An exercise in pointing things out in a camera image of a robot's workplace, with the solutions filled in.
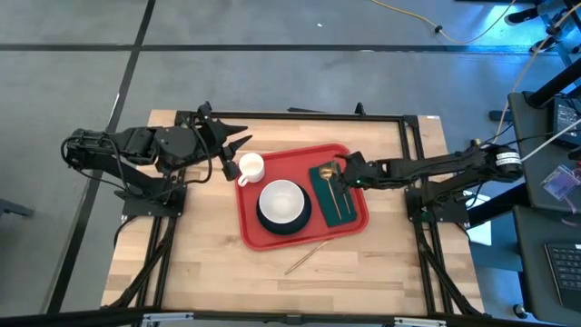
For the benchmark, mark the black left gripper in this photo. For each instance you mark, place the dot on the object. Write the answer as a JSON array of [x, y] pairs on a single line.
[[206, 136]]

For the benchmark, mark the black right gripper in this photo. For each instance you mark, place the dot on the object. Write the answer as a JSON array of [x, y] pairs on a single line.
[[370, 172]]

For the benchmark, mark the gold spoon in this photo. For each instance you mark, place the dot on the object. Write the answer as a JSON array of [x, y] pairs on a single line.
[[325, 171]]

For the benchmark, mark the gold fork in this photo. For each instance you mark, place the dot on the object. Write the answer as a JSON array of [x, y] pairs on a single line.
[[347, 202]]

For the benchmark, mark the white mug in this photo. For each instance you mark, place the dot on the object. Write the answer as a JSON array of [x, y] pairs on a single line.
[[252, 167]]

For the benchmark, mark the green cloth napkin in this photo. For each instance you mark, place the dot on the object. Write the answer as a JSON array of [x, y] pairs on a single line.
[[323, 200]]

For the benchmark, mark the red plastic tray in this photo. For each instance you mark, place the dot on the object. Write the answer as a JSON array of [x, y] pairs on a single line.
[[295, 159]]

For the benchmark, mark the white ribbed bowl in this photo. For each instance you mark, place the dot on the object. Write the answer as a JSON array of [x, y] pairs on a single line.
[[281, 201]]

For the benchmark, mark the dark round plate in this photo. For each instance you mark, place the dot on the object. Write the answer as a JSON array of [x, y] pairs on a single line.
[[290, 228]]

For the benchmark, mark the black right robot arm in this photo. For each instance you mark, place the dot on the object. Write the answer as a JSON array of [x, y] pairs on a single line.
[[445, 165]]

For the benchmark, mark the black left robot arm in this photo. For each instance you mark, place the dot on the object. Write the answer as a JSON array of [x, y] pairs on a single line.
[[136, 145]]

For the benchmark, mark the yellow power plug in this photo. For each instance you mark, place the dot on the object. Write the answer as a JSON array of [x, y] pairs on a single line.
[[476, 142]]

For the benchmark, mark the white paper sheet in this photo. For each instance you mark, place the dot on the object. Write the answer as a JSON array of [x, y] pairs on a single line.
[[480, 234]]

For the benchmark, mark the black desk foot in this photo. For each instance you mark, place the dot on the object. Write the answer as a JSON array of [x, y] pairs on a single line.
[[498, 115]]

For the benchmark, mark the dark grey desk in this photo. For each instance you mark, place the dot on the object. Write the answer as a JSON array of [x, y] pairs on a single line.
[[531, 191], [535, 254]]

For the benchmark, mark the clear plastic badge holder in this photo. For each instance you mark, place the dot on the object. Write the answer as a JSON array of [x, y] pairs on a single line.
[[560, 181]]

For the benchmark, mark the black caster wheel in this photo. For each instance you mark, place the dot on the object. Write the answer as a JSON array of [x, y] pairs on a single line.
[[520, 311]]

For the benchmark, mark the black desk device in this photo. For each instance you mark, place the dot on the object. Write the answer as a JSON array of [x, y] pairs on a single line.
[[567, 120]]

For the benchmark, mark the black desk beam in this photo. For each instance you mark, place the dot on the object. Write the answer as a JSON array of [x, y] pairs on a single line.
[[556, 84]]

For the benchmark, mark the grey chair leg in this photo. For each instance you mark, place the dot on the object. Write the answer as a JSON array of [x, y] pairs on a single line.
[[16, 210]]

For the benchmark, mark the person's shoe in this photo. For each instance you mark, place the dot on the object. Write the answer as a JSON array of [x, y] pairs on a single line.
[[522, 16], [542, 44]]

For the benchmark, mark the black keyboard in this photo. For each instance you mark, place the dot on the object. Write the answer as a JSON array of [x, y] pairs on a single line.
[[566, 277]]

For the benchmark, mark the office chair base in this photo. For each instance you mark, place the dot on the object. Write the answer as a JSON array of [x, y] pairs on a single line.
[[560, 27]]

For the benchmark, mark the black metal table frame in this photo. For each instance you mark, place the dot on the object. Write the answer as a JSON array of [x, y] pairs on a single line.
[[295, 115]]

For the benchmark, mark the silver aluminium bracket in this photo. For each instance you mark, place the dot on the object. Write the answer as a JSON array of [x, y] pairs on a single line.
[[168, 318], [420, 322]]

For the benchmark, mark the black horizontal rail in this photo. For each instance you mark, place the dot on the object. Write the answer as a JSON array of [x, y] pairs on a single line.
[[68, 317]]

